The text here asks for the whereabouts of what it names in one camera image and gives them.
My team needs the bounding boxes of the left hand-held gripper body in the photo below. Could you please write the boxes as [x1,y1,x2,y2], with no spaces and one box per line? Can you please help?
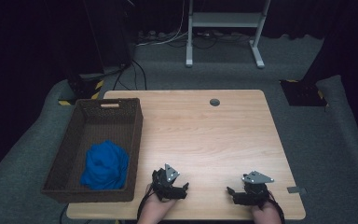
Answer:
[151,163,185,201]

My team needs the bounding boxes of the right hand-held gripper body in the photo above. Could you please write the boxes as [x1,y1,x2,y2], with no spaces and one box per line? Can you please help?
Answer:
[241,170,275,206]

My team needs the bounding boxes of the blue t-shirt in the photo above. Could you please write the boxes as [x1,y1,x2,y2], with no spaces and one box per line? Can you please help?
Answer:
[79,139,131,191]

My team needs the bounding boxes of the brown wicker basket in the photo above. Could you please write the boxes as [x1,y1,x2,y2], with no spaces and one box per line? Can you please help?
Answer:
[40,97,145,203]

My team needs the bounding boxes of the person's right hand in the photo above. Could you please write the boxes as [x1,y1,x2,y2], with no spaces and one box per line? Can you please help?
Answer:
[251,199,282,224]

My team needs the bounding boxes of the black stand base striped tape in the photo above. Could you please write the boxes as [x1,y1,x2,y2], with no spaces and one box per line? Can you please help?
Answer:
[58,77,105,106]

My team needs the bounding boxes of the black equipment case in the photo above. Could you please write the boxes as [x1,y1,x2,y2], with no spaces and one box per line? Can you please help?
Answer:
[101,0,135,68]

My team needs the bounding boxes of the power strip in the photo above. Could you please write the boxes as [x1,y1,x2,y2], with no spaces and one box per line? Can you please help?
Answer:
[138,29,181,43]

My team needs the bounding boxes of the white metal stand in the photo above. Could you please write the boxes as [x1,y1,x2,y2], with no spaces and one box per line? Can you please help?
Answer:
[185,0,271,69]

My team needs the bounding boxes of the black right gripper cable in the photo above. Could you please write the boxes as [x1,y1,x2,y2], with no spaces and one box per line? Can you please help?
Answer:
[267,189,286,224]

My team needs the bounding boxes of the black stand base plate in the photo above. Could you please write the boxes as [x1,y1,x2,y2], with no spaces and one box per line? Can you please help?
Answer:
[280,78,328,107]

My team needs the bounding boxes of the black floor cable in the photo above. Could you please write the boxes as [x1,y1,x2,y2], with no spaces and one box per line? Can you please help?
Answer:
[112,59,148,91]

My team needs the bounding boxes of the black cables under stand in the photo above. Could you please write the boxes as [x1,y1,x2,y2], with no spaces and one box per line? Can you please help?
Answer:
[192,31,253,50]

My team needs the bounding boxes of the white floor cable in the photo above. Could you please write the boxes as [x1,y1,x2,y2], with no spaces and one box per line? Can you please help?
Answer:
[135,0,189,48]

